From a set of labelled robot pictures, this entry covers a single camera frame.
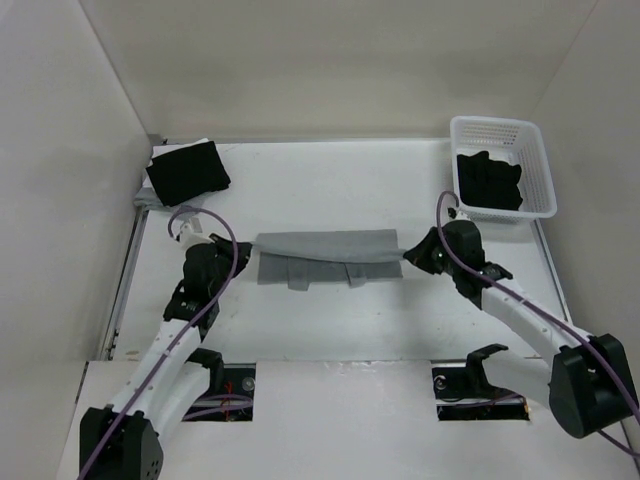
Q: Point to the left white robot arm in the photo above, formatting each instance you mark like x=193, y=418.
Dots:
x=124, y=439

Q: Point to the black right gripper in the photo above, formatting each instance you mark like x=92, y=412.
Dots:
x=419, y=253

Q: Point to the silver table rail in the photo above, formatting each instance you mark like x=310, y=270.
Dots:
x=113, y=324

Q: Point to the black tank top in basket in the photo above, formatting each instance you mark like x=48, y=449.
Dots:
x=488, y=183

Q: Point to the folded black tank top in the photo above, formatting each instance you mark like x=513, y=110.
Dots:
x=187, y=172

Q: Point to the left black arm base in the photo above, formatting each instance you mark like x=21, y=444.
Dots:
x=231, y=391

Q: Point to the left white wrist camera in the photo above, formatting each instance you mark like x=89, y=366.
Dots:
x=190, y=233

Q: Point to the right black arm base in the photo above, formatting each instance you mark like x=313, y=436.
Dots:
x=463, y=392

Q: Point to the folded grey tank top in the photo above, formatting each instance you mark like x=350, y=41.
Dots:
x=147, y=199

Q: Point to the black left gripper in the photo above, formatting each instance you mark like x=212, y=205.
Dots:
x=222, y=246

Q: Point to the white plastic basket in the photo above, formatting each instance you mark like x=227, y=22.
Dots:
x=516, y=142

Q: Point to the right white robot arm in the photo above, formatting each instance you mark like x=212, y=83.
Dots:
x=585, y=380

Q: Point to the grey tank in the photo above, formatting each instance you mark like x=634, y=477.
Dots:
x=300, y=259
x=147, y=199

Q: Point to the folded white tank top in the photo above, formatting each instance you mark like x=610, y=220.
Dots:
x=168, y=148

